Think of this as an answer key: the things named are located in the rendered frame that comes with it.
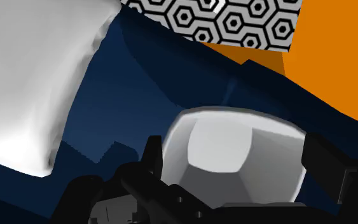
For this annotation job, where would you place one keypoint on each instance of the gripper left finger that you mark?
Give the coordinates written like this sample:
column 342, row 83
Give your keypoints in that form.
column 154, row 189

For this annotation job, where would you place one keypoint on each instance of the dark blue sofa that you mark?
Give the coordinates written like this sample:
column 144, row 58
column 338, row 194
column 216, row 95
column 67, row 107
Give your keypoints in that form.
column 129, row 102

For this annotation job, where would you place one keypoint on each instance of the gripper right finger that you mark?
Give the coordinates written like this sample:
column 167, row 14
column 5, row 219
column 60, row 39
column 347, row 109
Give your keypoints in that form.
column 333, row 167

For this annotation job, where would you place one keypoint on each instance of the white pillow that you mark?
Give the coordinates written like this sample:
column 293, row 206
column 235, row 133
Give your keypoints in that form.
column 26, row 83

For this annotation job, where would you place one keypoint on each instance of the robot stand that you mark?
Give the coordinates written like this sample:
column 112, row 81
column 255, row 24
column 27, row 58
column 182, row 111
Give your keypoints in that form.
column 228, row 21

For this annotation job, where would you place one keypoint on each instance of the white bowl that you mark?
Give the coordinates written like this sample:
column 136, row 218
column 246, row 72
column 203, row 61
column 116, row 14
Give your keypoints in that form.
column 228, row 155

